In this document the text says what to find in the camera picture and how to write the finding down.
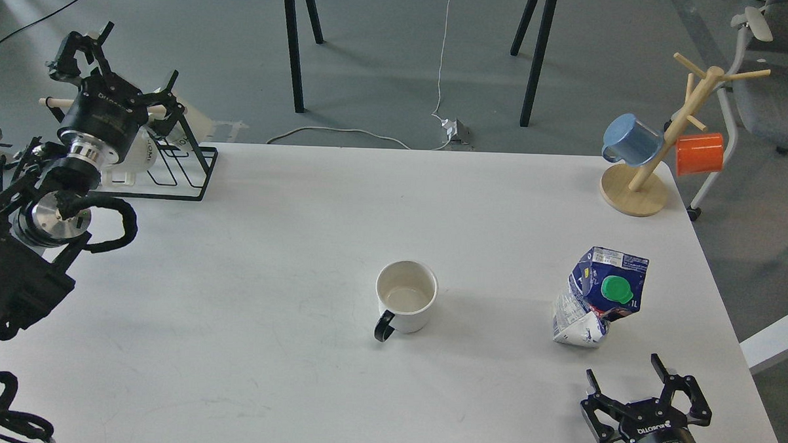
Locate blue white milk carton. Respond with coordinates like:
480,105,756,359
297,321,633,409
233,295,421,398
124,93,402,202
552,246,650,349

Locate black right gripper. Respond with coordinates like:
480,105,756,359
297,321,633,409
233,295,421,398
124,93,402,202
579,351,717,443

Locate black table legs left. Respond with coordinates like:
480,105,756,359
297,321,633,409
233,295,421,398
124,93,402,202
276,0,326,114

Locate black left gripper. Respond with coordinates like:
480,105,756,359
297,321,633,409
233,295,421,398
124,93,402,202
44,19,189,164

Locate white mug with black handle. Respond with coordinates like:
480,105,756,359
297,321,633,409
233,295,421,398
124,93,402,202
373,260,438,342

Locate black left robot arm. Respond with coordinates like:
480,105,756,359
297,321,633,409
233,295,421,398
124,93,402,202
0,23,185,443

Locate black table legs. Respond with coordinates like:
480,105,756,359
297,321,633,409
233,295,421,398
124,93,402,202
276,0,326,114
509,0,558,128

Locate white mug on rack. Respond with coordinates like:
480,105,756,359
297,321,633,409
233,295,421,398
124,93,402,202
102,126,158,187

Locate black wire mug rack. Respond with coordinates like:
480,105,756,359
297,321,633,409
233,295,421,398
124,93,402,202
41,98,219,202

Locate blue cup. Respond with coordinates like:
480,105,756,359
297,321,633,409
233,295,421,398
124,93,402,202
602,113,664,167

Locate cream mug on rack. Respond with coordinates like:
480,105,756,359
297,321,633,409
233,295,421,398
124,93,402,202
166,94,215,149

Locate wooden mug tree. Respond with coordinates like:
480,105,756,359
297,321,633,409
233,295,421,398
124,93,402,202
599,52,772,217

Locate black table legs right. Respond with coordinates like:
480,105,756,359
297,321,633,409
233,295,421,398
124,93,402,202
509,0,558,128

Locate white power cable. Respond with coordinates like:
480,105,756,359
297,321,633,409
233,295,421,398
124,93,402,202
265,0,476,153

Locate orange cup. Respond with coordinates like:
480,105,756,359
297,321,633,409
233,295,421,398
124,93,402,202
675,132,724,176

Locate white power adapter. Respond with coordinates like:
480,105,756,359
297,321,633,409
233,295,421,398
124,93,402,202
441,118,473,145

